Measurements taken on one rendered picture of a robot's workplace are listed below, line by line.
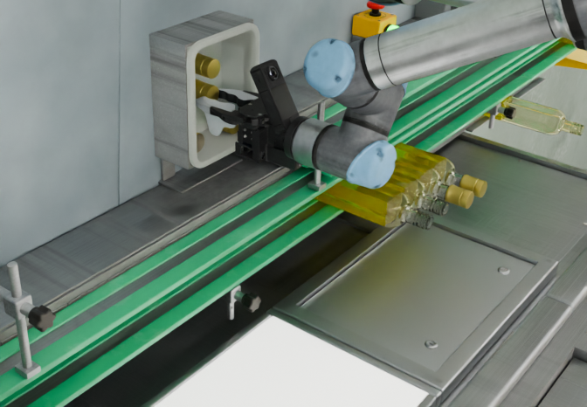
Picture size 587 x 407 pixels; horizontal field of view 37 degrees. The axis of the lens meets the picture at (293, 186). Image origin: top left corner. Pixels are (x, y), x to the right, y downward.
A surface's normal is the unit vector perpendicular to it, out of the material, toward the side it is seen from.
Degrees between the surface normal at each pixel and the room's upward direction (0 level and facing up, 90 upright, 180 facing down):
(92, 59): 0
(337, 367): 90
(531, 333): 90
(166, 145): 90
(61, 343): 90
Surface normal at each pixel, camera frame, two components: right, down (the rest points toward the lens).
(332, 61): -0.49, -0.16
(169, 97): -0.60, 0.37
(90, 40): 0.80, 0.32
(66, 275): 0.04, -0.88
